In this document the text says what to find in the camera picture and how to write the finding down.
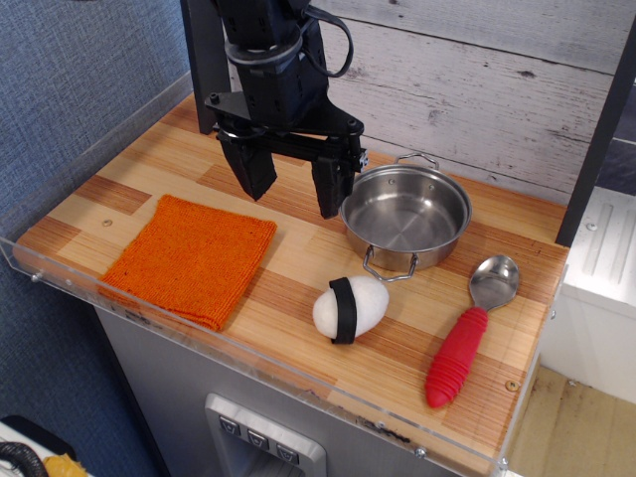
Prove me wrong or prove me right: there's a dark grey post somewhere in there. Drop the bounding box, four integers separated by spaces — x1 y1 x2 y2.
180 0 231 135
556 20 635 247

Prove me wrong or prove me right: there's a white ridged side counter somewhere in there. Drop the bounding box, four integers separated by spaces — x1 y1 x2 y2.
540 187 635 402

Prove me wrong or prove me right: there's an orange knitted cloth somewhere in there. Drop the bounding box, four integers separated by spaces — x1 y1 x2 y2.
100 195 277 332

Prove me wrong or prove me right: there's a grey dispenser button panel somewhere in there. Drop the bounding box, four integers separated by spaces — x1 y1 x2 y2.
205 394 327 476

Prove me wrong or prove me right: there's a dark grey left post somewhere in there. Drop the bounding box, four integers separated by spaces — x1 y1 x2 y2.
180 0 231 135

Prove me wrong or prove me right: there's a white rice ball toy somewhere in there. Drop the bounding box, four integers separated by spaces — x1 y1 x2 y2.
312 275 390 345

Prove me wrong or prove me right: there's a red handled metal spoon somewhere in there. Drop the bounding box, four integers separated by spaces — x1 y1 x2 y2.
424 255 520 408

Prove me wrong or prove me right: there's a dark grey right post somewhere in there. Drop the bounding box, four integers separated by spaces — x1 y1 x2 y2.
556 20 635 247

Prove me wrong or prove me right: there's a stainless steel pot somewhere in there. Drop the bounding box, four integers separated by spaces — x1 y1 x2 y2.
340 152 472 283

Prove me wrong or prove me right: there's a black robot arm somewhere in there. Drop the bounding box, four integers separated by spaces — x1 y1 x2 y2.
206 1 367 219

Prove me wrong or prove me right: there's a clear acrylic table guard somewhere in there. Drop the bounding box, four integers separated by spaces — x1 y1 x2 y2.
1 73 566 476

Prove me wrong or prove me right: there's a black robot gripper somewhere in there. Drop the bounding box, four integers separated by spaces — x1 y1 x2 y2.
205 45 364 219

